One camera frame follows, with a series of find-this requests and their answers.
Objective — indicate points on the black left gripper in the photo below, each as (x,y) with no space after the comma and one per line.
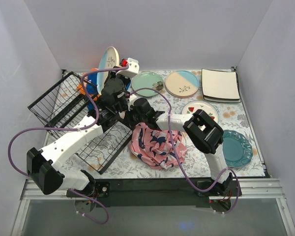
(110,75)

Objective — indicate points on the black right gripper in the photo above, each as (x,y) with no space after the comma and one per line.
(142,112)

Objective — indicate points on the mint green flower plate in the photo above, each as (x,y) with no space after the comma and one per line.
(147,81)

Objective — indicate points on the cream round plate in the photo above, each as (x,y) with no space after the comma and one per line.
(110,59)

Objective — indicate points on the watermelon pattern round plate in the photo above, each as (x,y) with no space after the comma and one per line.
(193,106)

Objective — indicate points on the teal round plate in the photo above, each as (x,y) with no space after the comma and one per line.
(237,150)

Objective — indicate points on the cream and pink plate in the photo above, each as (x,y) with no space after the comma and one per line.
(183,92)

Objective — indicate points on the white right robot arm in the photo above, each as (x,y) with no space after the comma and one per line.
(207,136)

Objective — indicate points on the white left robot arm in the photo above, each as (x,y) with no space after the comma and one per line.
(45,166)

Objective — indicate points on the blue and orange cloth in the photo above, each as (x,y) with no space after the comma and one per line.
(90,83)

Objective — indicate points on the pink navy patterned shorts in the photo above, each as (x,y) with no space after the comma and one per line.
(158,149)

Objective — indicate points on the floral table mat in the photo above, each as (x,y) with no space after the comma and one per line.
(232,116)

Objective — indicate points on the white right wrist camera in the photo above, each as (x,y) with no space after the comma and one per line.
(132,98)

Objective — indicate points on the black wire dish rack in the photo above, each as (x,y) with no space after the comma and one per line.
(63,106)

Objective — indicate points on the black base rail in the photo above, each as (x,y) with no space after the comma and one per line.
(147,192)

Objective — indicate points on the aluminium frame rail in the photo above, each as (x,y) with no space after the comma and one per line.
(261,210)

